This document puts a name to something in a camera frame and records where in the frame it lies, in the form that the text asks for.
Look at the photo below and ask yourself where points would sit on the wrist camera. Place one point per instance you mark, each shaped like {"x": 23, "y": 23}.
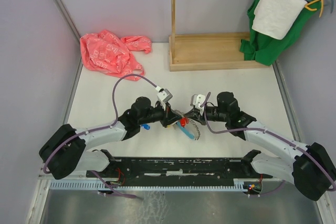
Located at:
{"x": 163, "y": 96}
{"x": 198, "y": 101}

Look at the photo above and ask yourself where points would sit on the green shirt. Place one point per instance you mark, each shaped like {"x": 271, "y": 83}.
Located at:
{"x": 264, "y": 49}

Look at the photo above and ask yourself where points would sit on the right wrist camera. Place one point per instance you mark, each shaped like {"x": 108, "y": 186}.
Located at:
{"x": 198, "y": 101}

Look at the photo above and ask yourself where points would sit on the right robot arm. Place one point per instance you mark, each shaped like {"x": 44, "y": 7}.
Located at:
{"x": 308, "y": 167}

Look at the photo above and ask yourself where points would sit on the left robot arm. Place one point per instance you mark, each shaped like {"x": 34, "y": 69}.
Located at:
{"x": 67, "y": 150}

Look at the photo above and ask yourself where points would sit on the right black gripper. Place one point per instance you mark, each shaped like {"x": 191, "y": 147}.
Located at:
{"x": 198, "y": 115}

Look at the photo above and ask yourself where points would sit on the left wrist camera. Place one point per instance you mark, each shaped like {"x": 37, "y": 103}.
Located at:
{"x": 163, "y": 96}

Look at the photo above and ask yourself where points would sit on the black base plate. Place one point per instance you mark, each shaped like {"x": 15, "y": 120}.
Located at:
{"x": 179, "y": 171}

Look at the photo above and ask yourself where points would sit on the white towel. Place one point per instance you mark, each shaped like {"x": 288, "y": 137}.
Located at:
{"x": 274, "y": 18}

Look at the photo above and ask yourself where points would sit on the silver key holder blue handle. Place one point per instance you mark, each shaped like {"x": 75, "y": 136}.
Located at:
{"x": 191, "y": 130}

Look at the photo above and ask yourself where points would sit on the pink patterned cloth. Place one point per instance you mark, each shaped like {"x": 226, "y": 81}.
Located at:
{"x": 106, "y": 53}

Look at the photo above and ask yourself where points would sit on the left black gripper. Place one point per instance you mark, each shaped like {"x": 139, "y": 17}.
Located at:
{"x": 168, "y": 115}

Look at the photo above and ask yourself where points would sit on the wooden rack frame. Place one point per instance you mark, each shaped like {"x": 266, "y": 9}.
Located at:
{"x": 195, "y": 52}

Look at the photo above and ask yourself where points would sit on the red tag key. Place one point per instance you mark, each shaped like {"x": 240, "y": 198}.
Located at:
{"x": 184, "y": 122}

